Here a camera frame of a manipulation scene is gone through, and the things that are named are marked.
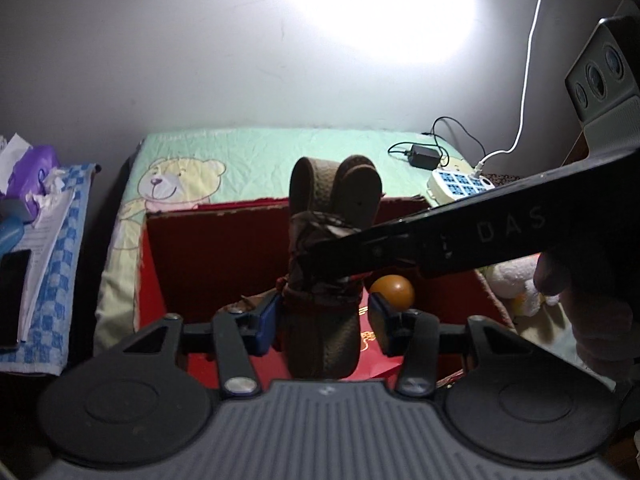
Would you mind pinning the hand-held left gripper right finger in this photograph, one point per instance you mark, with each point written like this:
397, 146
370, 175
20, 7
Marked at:
381, 325

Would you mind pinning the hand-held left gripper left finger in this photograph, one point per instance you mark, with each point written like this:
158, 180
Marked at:
265, 325

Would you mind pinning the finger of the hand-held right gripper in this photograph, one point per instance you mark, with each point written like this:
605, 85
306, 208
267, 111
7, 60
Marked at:
370, 252

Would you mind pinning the red gift box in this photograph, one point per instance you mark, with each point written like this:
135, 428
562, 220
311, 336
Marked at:
370, 360

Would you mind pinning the orange ball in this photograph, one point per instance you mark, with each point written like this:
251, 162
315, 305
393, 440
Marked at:
395, 290

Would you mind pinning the brown shoe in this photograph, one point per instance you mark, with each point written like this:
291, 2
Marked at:
320, 340

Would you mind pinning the red cardboard box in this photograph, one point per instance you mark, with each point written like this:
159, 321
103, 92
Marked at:
215, 260

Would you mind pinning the person's right hand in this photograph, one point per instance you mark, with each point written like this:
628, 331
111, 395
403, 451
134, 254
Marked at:
600, 320

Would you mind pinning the white pink plush rabbit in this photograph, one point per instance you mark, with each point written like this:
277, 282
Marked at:
510, 277

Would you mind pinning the brown patterned bedding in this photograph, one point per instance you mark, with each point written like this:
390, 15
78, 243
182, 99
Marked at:
502, 178

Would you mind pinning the white power strip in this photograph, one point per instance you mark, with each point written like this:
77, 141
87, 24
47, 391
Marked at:
460, 185

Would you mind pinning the black power adapter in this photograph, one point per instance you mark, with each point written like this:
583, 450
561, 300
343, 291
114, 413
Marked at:
434, 130
425, 156

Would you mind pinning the bear print blanket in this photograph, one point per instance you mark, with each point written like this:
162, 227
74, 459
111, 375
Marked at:
250, 160

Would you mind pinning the blue checkered cloth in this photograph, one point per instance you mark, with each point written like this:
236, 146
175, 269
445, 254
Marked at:
55, 280

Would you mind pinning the white paper sheet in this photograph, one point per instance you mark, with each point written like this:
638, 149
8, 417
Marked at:
45, 230

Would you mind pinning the black phone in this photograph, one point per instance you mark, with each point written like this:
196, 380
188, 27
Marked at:
12, 300

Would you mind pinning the blue plastic case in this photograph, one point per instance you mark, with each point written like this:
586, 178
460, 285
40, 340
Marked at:
10, 235

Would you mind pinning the purple tissue packet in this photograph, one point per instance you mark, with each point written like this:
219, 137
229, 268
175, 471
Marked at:
35, 160

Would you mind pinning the white tissue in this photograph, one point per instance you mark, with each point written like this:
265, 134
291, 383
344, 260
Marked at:
15, 147

